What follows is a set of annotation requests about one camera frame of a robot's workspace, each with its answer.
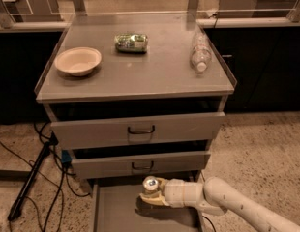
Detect black bar on floor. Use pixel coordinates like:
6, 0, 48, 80
8, 142, 49, 221

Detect grey bottom drawer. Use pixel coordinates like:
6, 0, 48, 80
90, 175, 206, 232

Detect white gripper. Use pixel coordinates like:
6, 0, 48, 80
139, 177, 184, 208

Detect grey middle drawer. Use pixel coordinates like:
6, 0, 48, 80
72, 151, 210, 179

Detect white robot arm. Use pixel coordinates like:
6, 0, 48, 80
139, 176, 300, 232

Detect green crushed can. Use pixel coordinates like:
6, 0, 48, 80
114, 33, 148, 53

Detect black floor cables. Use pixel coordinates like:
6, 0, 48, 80
0, 121, 91, 232

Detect black cable right floor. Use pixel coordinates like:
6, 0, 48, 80
201, 215, 219, 232

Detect silver redbull can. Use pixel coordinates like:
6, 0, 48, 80
142, 176, 160, 195

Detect grey drawer cabinet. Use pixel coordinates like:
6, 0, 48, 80
34, 12, 238, 191

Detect blue box behind cabinet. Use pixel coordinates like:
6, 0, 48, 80
61, 150, 72, 165

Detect clear plastic water bottle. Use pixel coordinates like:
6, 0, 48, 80
191, 32, 212, 74

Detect grey drawer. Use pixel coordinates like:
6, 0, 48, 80
90, 175, 206, 232
72, 151, 210, 179
51, 112, 225, 150

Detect white paper bowl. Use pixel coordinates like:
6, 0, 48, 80
54, 47, 102, 76

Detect grey top drawer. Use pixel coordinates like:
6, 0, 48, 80
51, 112, 225, 150

